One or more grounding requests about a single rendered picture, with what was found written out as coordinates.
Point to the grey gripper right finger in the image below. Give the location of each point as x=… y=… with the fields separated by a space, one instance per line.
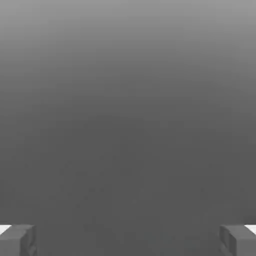
x=239 y=241

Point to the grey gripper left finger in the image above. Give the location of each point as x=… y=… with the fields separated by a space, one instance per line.
x=16 y=241

